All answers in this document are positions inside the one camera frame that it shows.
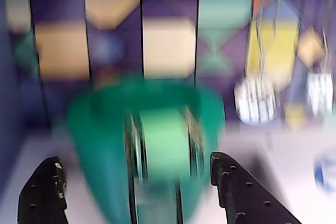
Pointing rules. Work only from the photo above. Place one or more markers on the blue and white object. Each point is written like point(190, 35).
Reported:
point(326, 172)

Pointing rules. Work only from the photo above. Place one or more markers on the colourful patterned back panel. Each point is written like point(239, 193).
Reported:
point(168, 45)

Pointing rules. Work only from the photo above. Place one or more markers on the green recipient pot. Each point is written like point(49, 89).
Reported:
point(105, 142)

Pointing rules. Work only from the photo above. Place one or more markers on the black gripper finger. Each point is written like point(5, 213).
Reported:
point(244, 197)
point(42, 195)

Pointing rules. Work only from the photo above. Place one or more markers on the hanging metal utensil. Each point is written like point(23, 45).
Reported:
point(265, 24)

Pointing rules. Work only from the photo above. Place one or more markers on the small yellow object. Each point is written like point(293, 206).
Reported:
point(295, 116)

